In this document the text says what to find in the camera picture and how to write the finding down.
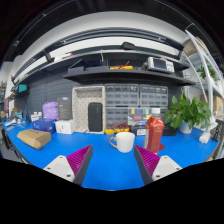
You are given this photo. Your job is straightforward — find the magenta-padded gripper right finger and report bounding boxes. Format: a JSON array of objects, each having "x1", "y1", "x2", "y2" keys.
[{"x1": 133, "y1": 144, "x2": 184, "y2": 186}]

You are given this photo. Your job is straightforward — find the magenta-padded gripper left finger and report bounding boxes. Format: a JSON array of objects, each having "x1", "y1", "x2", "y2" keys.
[{"x1": 43, "y1": 144, "x2": 94, "y2": 187}]

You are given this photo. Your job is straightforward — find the red drink bottle white cap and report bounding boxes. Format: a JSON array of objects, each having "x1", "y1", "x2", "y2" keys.
[{"x1": 143, "y1": 107, "x2": 165, "y2": 156}]

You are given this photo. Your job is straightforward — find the brown cardboard box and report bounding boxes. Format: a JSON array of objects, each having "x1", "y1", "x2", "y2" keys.
[{"x1": 16, "y1": 128, "x2": 53, "y2": 151}]

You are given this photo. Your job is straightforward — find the white carton box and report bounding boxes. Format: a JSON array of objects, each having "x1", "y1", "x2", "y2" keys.
[{"x1": 54, "y1": 119, "x2": 76, "y2": 135}]

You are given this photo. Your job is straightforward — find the blue box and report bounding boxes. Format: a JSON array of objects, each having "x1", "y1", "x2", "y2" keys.
[{"x1": 31, "y1": 118, "x2": 57, "y2": 134}]

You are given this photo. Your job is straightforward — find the white charger block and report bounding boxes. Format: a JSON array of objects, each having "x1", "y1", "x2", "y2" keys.
[{"x1": 198, "y1": 131, "x2": 212, "y2": 145}]

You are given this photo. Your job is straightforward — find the dark grey carton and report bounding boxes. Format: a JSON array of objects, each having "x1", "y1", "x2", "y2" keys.
[{"x1": 56, "y1": 96, "x2": 73, "y2": 121}]

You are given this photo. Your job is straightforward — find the green plant in white pot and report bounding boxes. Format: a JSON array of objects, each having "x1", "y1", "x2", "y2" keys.
[{"x1": 163, "y1": 89, "x2": 213, "y2": 135}]

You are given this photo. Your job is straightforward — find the purple bag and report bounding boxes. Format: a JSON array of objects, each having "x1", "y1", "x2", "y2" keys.
[{"x1": 42, "y1": 101, "x2": 60, "y2": 121}]

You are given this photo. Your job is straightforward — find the clear parts drawer cabinet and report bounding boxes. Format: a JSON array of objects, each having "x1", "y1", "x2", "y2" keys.
[{"x1": 128, "y1": 107, "x2": 169, "y2": 128}]

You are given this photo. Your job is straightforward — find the white perforated bin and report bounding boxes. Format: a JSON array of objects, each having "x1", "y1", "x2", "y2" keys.
[{"x1": 71, "y1": 85, "x2": 107, "y2": 135}]

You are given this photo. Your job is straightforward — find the black speaker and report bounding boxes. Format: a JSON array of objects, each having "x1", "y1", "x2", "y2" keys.
[{"x1": 87, "y1": 102, "x2": 104, "y2": 133}]

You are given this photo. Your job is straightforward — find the grey parts drawer cabinet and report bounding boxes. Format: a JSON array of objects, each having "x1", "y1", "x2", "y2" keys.
[
  {"x1": 105, "y1": 106, "x2": 130, "y2": 129},
  {"x1": 139, "y1": 84, "x2": 169, "y2": 107},
  {"x1": 105, "y1": 83, "x2": 140, "y2": 107}
]

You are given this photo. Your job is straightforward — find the teal box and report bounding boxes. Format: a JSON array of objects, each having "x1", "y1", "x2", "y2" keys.
[{"x1": 17, "y1": 83, "x2": 28, "y2": 94}]

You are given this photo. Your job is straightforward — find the black workbench shelf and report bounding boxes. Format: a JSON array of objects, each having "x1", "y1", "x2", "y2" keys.
[{"x1": 11, "y1": 28, "x2": 196, "y2": 86}]

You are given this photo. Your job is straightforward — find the white shelf unit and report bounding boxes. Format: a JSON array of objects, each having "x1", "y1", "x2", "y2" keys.
[{"x1": 181, "y1": 29, "x2": 224, "y2": 134}]

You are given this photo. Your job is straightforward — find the white oscilloscope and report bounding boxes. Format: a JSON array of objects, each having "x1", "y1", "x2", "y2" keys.
[{"x1": 146, "y1": 56, "x2": 176, "y2": 74}]

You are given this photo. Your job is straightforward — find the yellow tool with red leads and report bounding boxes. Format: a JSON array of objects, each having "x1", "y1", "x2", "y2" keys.
[{"x1": 109, "y1": 60, "x2": 134, "y2": 71}]

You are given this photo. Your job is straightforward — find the black pouch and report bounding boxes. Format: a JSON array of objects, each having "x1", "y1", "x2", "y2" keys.
[{"x1": 120, "y1": 41, "x2": 137, "y2": 51}]

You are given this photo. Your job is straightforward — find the white mug gold handle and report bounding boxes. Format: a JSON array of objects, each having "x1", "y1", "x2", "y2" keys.
[{"x1": 109, "y1": 131, "x2": 136, "y2": 154}]

